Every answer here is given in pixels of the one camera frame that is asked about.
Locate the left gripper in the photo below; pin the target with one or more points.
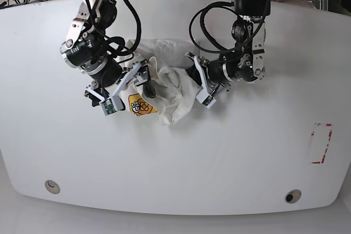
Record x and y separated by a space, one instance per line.
246 65

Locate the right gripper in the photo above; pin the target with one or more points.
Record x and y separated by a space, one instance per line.
88 48

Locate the white printed T-shirt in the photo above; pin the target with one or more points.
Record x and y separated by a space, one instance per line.
175 89

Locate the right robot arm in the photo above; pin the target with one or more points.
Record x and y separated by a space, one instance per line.
88 48

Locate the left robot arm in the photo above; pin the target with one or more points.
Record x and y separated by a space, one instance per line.
255 8

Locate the left table grommet hole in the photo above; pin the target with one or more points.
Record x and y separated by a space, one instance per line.
52 187

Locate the table grommet hole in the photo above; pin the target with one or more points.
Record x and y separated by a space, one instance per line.
293 196
52 187

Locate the red tape rectangle marking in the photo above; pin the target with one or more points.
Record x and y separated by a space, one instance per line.
319 142

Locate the right table grommet hole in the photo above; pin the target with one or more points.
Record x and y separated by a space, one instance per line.
293 196

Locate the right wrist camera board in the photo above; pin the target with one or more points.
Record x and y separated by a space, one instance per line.
112 105

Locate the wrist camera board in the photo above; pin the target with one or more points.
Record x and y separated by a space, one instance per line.
206 99
112 105

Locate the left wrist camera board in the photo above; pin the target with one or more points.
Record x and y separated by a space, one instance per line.
206 99

